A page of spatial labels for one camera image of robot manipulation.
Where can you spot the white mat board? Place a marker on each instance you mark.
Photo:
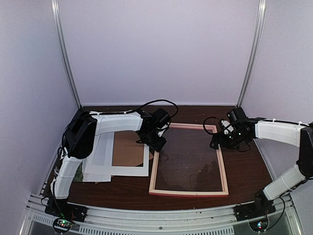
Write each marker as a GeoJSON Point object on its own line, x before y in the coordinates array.
{"type": "Point", "coordinates": [127, 171]}

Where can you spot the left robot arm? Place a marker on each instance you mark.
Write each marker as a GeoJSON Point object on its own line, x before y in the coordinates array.
{"type": "Point", "coordinates": [84, 138]}

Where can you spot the front aluminium rail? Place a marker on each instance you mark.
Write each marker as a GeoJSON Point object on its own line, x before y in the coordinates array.
{"type": "Point", "coordinates": [212, 221]}

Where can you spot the landscape photo print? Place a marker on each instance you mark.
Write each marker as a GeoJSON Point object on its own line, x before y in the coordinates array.
{"type": "Point", "coordinates": [83, 177]}

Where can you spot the left aluminium corner post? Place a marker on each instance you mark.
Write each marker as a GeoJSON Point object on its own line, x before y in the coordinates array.
{"type": "Point", "coordinates": [64, 53]}

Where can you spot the brown backing board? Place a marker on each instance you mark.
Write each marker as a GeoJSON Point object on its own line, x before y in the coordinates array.
{"type": "Point", "coordinates": [127, 151]}

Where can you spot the clear acrylic sheet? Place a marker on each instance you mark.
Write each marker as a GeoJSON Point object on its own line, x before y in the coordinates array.
{"type": "Point", "coordinates": [187, 163]}

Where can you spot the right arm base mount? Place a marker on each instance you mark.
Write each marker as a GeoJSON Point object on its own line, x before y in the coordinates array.
{"type": "Point", "coordinates": [256, 212]}

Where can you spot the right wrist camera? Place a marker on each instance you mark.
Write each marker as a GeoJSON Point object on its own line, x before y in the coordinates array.
{"type": "Point", "coordinates": [225, 126]}

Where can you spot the pink wooden picture frame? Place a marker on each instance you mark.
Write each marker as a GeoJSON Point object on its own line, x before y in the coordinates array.
{"type": "Point", "coordinates": [223, 193]}

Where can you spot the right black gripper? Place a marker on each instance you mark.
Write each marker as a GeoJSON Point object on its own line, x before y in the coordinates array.
{"type": "Point", "coordinates": [215, 139]}

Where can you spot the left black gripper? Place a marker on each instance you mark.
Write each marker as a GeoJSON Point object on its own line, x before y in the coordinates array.
{"type": "Point", "coordinates": [157, 146]}

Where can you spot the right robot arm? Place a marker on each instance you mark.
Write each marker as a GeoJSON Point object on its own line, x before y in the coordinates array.
{"type": "Point", "coordinates": [298, 134]}

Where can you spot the right aluminium corner post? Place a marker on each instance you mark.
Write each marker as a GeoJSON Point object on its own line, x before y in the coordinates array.
{"type": "Point", "coordinates": [260, 18]}

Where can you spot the aluminium corner post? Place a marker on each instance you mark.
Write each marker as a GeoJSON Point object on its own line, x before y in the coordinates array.
{"type": "Point", "coordinates": [260, 18]}
{"type": "Point", "coordinates": [64, 53]}

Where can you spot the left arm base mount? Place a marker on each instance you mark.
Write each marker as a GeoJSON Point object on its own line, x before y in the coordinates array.
{"type": "Point", "coordinates": [65, 214]}

